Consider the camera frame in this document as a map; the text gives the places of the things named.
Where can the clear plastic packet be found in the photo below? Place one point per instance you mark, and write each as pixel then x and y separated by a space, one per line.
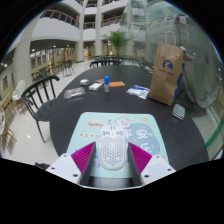
pixel 74 93

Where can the small brown flat packet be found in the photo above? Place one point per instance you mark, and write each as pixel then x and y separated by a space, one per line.
pixel 99 81

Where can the small blue-capped bottle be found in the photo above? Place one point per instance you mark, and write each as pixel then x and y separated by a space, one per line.
pixel 106 85

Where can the green potted plant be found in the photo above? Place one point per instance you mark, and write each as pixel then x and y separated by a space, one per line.
pixel 118 40

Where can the black spindle-back chair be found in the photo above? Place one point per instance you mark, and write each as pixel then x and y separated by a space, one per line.
pixel 105 62
pixel 41 111

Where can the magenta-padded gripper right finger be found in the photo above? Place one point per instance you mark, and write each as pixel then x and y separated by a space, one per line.
pixel 156 166

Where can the white lattice chair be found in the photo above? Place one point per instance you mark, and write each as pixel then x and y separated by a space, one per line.
pixel 18 90

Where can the white and blue packet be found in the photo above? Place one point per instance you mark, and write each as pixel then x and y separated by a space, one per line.
pixel 138 91

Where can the white rectangular box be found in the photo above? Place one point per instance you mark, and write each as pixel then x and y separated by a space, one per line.
pixel 96 86

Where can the grey smartphone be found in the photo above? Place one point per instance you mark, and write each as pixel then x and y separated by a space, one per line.
pixel 178 111

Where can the white perforated computer mouse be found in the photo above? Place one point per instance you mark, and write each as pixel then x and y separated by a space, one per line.
pixel 112 148

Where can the light teal cartoon mouse pad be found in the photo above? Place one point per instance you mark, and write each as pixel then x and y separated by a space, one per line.
pixel 143 133

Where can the orange flat packet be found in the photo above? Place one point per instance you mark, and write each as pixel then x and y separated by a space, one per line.
pixel 117 84

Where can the group of black chairs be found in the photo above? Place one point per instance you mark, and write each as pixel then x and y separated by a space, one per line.
pixel 53 70

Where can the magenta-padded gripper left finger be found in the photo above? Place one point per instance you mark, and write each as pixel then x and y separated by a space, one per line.
pixel 63 166

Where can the small white box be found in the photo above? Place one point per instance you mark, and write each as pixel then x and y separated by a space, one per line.
pixel 84 82

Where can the brown paper bag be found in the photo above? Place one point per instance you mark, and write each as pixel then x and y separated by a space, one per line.
pixel 165 76

